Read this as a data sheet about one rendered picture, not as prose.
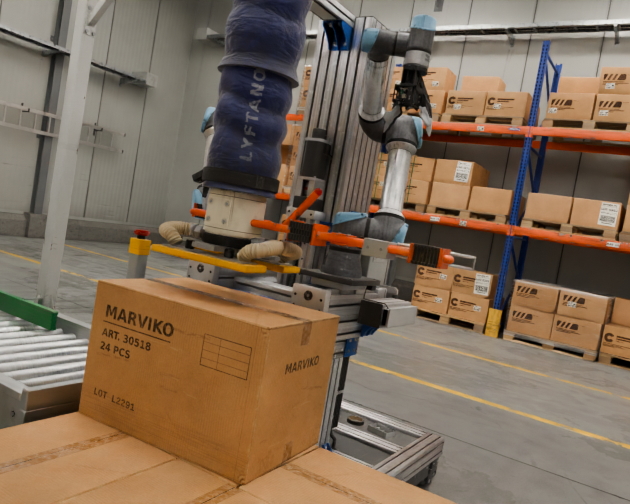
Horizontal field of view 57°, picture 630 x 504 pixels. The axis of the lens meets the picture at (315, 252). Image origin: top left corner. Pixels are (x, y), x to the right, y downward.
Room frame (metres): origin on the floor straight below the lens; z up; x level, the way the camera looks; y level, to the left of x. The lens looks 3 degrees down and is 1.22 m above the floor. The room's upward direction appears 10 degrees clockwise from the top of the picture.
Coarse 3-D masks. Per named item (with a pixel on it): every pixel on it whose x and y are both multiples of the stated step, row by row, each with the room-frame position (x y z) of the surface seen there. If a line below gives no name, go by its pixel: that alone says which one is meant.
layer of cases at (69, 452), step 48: (0, 432) 1.45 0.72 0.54; (48, 432) 1.49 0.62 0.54; (96, 432) 1.54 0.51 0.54; (0, 480) 1.22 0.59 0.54; (48, 480) 1.25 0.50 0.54; (96, 480) 1.29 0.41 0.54; (144, 480) 1.33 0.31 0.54; (192, 480) 1.36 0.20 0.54; (288, 480) 1.45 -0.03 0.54; (336, 480) 1.50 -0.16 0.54; (384, 480) 1.55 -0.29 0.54
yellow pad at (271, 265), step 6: (216, 252) 1.78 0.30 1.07; (222, 252) 1.78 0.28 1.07; (234, 252) 1.80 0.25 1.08; (258, 264) 1.70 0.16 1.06; (264, 264) 1.69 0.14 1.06; (270, 264) 1.68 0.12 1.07; (276, 264) 1.69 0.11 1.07; (282, 264) 1.70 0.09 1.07; (288, 264) 1.73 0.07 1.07; (276, 270) 1.67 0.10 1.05; (282, 270) 1.66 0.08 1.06; (288, 270) 1.68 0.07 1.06; (294, 270) 1.72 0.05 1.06
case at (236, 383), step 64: (128, 320) 1.59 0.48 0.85; (192, 320) 1.49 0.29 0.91; (256, 320) 1.44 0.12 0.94; (320, 320) 1.62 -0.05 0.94; (128, 384) 1.57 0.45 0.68; (192, 384) 1.47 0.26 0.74; (256, 384) 1.38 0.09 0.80; (320, 384) 1.68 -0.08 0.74; (192, 448) 1.46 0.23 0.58; (256, 448) 1.40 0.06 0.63
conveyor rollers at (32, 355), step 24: (0, 312) 2.65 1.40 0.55; (0, 336) 2.28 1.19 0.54; (24, 336) 2.37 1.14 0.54; (48, 336) 2.38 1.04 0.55; (72, 336) 2.47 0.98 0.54; (0, 360) 2.01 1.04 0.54; (24, 360) 2.09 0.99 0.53; (48, 360) 2.08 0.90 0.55; (72, 360) 2.16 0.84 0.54; (24, 384) 1.81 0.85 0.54
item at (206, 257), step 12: (192, 240) 1.64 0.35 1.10; (168, 252) 1.62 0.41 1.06; (180, 252) 1.60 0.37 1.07; (192, 252) 1.60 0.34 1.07; (204, 252) 1.61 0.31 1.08; (228, 252) 1.57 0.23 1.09; (216, 264) 1.54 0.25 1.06; (228, 264) 1.52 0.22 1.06; (240, 264) 1.51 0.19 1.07; (252, 264) 1.56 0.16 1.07
